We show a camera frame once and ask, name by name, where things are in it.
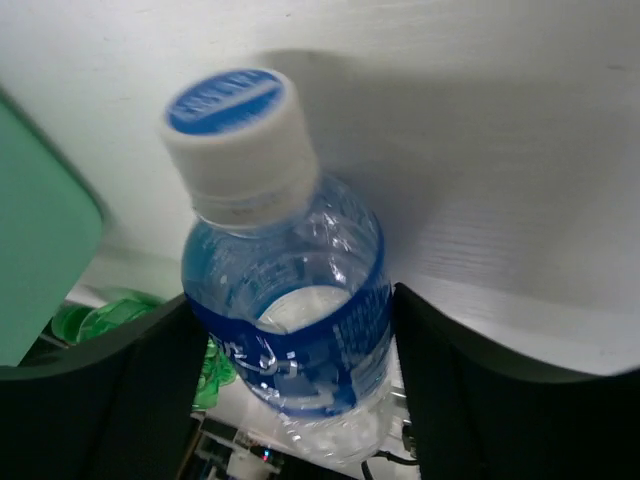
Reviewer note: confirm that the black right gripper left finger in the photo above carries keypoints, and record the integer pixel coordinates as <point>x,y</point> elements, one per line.
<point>116,406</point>

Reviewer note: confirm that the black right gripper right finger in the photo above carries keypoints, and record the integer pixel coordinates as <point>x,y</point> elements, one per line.
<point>480,410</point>

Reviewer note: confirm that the blue label bottle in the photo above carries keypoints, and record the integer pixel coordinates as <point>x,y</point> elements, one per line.
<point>284,265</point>

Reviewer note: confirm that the green plastic bin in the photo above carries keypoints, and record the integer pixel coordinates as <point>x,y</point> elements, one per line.
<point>50,230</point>

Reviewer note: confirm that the green plastic soda bottle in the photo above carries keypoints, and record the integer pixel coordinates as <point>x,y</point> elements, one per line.
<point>75,323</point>

